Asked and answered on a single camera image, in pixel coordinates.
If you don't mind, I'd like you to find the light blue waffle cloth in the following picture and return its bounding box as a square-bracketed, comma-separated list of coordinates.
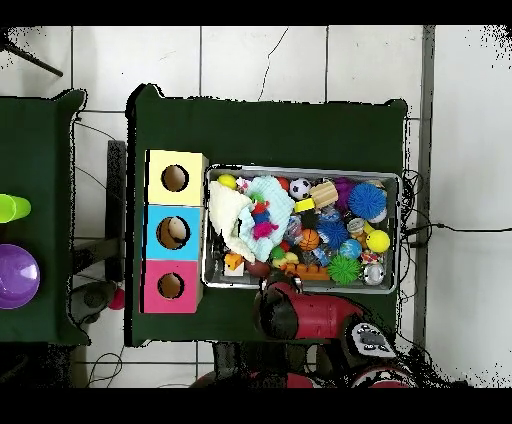
[237, 174, 296, 263]

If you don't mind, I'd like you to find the cream waffle cloth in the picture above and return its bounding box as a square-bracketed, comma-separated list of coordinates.
[207, 181, 257, 263]

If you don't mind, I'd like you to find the lime green cup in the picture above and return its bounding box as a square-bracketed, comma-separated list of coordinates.
[0, 193, 32, 224]

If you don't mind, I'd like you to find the grey box with red button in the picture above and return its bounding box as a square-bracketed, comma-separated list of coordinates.
[69, 279, 126, 326]

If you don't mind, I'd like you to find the purple plastic bowl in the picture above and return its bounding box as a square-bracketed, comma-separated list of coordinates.
[0, 243, 41, 310]

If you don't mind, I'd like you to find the dark green table cloth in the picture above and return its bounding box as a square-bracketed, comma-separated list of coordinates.
[124, 82, 409, 348]
[0, 88, 92, 347]

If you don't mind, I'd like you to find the wooden box with three holes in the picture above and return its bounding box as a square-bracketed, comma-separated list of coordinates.
[139, 149, 209, 314]

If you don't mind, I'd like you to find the shallow clear mesh bin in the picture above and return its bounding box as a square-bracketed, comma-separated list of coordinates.
[201, 163, 402, 295]

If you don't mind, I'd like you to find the yellow plastic ball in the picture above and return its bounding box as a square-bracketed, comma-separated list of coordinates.
[365, 229, 391, 254]

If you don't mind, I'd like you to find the black rod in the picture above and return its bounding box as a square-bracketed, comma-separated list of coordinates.
[0, 39, 64, 78]

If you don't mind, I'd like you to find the yellow soft duck toy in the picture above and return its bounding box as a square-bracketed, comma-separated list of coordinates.
[271, 251, 300, 270]

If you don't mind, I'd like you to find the long orange toy brick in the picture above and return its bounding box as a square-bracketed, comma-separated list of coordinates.
[285, 262, 332, 281]

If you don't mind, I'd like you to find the large blue spiky ball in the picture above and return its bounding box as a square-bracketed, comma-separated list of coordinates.
[347, 182, 388, 221]

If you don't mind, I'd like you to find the plain green spiky ball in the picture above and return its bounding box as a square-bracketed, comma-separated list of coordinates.
[327, 253, 363, 286]

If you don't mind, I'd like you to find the small basketball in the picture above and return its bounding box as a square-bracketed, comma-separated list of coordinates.
[298, 228, 322, 252]

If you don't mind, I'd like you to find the striped wooden block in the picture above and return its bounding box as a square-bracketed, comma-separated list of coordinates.
[308, 180, 340, 209]

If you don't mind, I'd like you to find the multicolour spiky caterpillar toy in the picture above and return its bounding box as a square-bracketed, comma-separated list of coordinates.
[247, 191, 280, 241]

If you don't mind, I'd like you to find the black power cable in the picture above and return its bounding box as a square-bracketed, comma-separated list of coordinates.
[401, 221, 512, 247]

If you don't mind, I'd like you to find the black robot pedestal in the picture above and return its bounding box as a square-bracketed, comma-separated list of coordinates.
[212, 341, 321, 377]

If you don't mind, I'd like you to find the small soccer ball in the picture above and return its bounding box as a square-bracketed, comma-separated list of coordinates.
[288, 176, 313, 200]

